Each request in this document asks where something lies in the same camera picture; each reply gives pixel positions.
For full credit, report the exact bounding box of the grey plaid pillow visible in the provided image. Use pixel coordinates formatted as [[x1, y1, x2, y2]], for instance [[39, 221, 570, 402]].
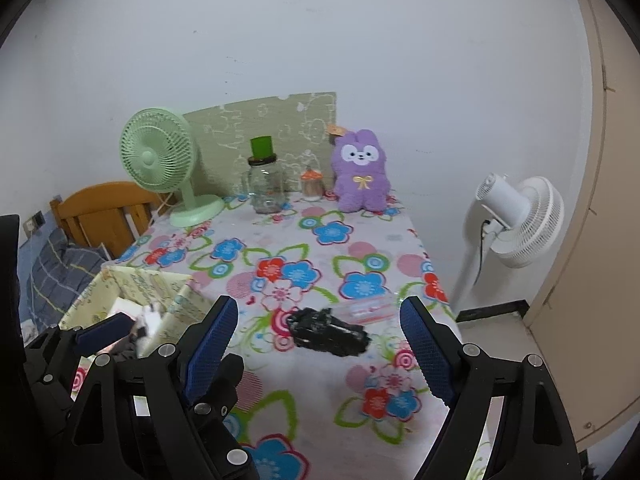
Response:
[[17, 230, 108, 341]]

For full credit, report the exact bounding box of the wooden bed headboard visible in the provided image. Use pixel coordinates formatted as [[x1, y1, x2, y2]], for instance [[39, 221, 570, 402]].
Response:
[[49, 181, 173, 261]]

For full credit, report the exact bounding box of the purple plush bunny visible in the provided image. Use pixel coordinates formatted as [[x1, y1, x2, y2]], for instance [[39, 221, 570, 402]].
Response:
[[327, 125, 392, 213]]

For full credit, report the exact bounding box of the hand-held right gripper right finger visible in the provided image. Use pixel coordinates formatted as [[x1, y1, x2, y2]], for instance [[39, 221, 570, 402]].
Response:
[[400, 296, 583, 480]]

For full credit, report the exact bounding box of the cotton swab container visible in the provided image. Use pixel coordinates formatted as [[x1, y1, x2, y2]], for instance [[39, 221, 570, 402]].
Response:
[[300, 165, 325, 200]]

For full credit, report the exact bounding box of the black plastic bag roll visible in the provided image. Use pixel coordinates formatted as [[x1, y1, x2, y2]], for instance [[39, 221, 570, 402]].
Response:
[[286, 306, 372, 358]]

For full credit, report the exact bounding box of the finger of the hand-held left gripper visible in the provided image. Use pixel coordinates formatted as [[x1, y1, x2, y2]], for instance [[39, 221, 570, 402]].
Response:
[[25, 312, 134, 413], [192, 354, 261, 480]]

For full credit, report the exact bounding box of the yellow printed storage box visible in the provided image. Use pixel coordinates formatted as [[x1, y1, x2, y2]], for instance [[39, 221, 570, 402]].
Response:
[[57, 265, 216, 361]]

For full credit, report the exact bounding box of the green desk fan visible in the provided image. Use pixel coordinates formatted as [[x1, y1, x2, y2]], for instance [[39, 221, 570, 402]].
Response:
[[119, 106, 226, 228]]

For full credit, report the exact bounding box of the beige door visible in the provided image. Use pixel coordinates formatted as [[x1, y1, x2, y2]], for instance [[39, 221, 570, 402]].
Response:
[[522, 0, 640, 453]]

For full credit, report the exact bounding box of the printed cardboard wall board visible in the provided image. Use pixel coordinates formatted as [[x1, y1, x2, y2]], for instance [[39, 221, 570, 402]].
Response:
[[182, 91, 338, 198]]

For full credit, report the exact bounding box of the floral tablecloth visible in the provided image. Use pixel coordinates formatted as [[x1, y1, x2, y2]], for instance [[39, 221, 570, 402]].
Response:
[[70, 190, 493, 480]]

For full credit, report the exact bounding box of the white standing fan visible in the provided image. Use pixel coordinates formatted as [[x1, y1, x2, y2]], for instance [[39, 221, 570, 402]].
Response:
[[447, 172, 566, 318]]

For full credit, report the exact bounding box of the clear zip bag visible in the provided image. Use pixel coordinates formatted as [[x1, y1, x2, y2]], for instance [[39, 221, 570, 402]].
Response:
[[332, 295, 396, 323]]

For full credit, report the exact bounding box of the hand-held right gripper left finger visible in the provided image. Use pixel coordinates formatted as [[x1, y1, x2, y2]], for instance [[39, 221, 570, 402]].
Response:
[[65, 295, 240, 480]]

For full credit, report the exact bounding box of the white and black cloth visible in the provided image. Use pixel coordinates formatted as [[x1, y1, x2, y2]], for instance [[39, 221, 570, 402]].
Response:
[[131, 302, 168, 358]]

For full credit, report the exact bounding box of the glass jar with green lid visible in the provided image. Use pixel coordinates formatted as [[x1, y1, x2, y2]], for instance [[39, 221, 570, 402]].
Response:
[[241, 135, 288, 215]]

